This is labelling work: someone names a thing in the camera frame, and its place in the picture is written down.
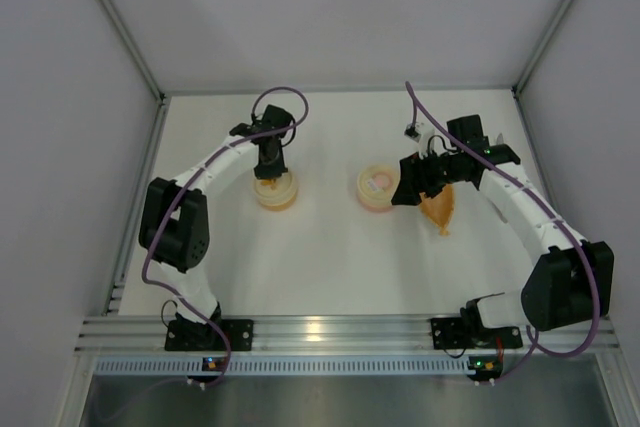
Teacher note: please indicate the right aluminium frame post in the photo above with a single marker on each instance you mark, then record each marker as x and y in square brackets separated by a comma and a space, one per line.
[550, 29]

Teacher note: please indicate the left aluminium frame post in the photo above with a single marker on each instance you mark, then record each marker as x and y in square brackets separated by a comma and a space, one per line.
[130, 45]

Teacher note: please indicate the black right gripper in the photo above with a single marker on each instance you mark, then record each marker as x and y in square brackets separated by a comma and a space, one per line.
[417, 175]

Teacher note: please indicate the aluminium frame post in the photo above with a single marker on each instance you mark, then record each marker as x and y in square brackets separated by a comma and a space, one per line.
[130, 45]
[550, 29]

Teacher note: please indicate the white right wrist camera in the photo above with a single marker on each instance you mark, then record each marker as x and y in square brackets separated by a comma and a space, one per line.
[420, 133]

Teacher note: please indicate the metal tongs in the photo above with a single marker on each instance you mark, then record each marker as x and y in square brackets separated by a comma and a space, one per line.
[500, 141]

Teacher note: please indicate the cream lid orange handle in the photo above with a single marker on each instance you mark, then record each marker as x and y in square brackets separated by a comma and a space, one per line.
[281, 186]

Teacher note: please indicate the yellow lunch bowl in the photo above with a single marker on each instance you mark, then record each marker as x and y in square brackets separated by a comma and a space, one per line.
[277, 203]

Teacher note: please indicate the pink lunch bowl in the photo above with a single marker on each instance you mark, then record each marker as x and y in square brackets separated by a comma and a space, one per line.
[375, 205]

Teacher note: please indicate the cream lid pink handle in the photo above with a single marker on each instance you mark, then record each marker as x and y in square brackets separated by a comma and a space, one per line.
[377, 183]

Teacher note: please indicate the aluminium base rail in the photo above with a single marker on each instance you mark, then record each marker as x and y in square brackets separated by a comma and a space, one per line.
[289, 345]

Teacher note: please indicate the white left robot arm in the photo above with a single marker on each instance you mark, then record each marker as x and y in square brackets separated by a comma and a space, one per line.
[175, 230]

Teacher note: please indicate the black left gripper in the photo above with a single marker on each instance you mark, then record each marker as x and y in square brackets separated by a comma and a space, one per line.
[271, 170]

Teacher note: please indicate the woven boat-shaped basket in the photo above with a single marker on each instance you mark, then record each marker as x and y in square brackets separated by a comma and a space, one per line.
[439, 210]

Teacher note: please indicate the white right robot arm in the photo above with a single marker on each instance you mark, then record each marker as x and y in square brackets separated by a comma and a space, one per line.
[570, 280]

